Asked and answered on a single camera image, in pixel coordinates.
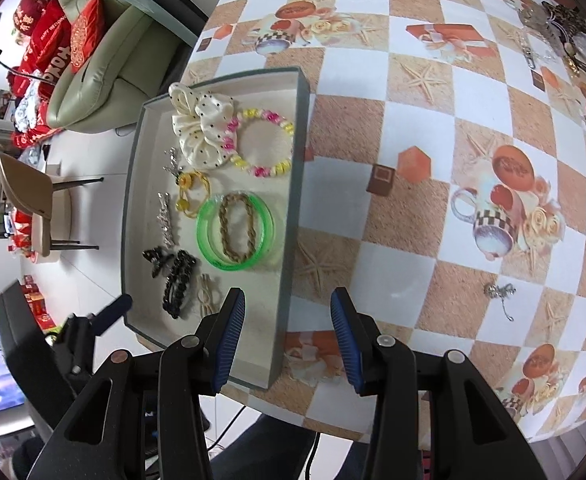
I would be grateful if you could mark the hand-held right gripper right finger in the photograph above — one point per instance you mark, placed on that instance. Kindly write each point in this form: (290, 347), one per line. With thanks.
(345, 345)

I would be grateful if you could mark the beige hair clip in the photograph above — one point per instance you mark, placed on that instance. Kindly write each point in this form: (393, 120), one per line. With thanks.
(207, 295)

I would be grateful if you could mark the black hair claw clip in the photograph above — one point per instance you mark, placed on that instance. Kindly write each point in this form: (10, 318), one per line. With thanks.
(155, 259)

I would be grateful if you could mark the pile of mixed jewelry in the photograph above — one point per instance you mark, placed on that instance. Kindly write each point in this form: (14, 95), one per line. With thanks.
(558, 25)

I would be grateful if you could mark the red cushion white lettering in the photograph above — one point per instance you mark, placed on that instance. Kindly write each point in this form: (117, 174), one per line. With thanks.
(48, 45)
(30, 15)

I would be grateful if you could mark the stack of red boxes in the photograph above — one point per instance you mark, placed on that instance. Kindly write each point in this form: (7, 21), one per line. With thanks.
(38, 302)

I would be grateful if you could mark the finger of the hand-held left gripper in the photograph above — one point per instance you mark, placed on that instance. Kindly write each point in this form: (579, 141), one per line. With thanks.
(113, 312)

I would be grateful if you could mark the white dotted scrunchie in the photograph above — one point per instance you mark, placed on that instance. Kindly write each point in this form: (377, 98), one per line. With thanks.
(198, 130)

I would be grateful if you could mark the small silver hair clip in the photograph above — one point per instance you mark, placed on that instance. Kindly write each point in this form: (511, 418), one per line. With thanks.
(171, 162)

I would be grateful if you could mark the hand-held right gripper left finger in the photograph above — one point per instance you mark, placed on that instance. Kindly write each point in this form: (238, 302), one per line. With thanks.
(230, 340)

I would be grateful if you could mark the light green sofa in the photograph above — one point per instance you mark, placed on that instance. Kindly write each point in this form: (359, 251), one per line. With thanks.
(138, 60)

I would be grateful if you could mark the red cushion gold pattern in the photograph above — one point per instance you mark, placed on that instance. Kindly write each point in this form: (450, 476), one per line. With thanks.
(88, 35)

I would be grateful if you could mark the beige chair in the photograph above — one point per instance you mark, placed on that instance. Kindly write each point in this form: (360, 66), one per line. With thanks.
(28, 190)

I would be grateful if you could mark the grey jewelry tray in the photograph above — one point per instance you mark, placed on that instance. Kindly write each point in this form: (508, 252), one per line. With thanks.
(253, 300)

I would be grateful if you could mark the checkered printed tablecloth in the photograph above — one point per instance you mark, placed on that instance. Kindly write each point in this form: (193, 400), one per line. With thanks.
(423, 110)

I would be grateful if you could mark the black beaded hair clip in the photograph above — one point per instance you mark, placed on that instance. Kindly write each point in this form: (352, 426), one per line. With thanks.
(180, 285)

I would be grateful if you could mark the person's dark trouser leg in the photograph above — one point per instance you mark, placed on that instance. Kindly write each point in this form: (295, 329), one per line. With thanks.
(273, 445)

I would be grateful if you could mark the green translucent bangle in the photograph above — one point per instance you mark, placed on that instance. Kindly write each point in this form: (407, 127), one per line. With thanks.
(203, 232)

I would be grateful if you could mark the long silver hair clip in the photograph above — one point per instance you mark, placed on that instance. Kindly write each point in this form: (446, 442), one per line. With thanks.
(165, 220)

